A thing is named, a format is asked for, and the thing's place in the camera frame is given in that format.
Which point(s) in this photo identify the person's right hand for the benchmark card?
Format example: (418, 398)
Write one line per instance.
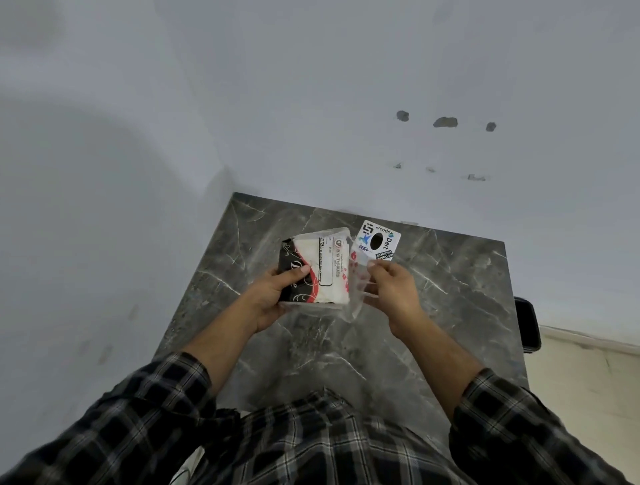
(400, 300)

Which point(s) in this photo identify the person's left hand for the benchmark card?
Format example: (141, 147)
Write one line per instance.
(262, 302)

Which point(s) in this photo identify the person's left thumb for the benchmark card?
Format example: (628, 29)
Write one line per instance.
(292, 277)

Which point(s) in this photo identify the person's right thumb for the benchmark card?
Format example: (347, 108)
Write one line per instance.
(375, 288)

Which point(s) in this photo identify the tissue packet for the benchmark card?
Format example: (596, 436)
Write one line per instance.
(325, 272)

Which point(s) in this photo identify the person's left forearm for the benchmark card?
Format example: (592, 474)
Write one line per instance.
(225, 344)

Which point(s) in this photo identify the person's right forearm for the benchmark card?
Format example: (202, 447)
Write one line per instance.
(440, 369)

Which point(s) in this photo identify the white box with stickers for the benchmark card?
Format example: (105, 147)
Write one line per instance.
(382, 241)

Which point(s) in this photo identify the black plaid shirt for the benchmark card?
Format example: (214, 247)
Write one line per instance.
(310, 439)

